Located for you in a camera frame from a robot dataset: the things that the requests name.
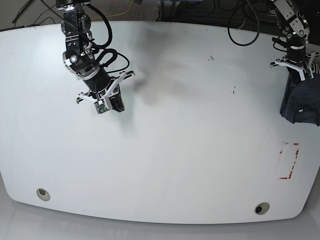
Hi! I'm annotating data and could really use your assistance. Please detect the table cable grommet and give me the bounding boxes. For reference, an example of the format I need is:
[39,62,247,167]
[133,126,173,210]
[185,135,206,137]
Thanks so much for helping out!
[36,188,51,202]
[254,202,270,215]

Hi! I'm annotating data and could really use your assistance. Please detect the left table cable grommet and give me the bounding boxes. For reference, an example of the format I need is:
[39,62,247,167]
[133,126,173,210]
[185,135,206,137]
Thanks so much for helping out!
[36,188,51,202]

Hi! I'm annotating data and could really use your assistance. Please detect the yellow cable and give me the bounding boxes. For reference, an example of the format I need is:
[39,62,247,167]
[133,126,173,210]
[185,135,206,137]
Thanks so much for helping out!
[104,0,133,20]

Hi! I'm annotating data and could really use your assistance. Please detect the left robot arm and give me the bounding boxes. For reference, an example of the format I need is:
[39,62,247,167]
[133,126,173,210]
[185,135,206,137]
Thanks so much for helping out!
[113,0,320,108]

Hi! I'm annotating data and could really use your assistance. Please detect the dark blue t-shirt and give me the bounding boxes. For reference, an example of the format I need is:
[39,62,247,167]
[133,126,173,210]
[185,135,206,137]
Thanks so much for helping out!
[279,63,320,126]

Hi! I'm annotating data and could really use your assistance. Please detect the red tape rectangle marking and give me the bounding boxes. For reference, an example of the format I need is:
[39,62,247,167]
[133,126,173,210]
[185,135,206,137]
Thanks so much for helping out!
[277,142,300,180]

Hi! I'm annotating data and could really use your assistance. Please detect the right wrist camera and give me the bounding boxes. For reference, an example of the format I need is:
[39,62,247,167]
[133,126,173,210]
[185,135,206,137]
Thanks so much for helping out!
[93,98,113,114]

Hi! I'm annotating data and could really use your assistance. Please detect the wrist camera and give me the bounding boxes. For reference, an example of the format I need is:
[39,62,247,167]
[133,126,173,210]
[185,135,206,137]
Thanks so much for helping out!
[299,67,314,81]
[93,98,113,114]

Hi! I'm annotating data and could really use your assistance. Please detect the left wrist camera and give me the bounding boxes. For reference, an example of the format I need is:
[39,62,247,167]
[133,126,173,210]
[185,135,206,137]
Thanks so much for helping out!
[299,67,314,81]

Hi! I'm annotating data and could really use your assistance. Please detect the right table cable grommet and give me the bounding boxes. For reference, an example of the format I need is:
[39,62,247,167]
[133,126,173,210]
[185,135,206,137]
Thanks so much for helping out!
[254,202,270,215]

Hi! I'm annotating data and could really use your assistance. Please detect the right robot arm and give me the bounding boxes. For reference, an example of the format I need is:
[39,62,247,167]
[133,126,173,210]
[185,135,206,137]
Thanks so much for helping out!
[55,0,134,112]

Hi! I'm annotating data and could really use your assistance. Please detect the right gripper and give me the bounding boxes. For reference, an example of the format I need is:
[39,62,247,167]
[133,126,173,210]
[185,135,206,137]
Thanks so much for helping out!
[76,70,136,113]

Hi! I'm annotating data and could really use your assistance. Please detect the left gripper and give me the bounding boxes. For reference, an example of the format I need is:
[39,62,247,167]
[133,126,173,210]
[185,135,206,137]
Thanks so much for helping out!
[270,47,320,84]

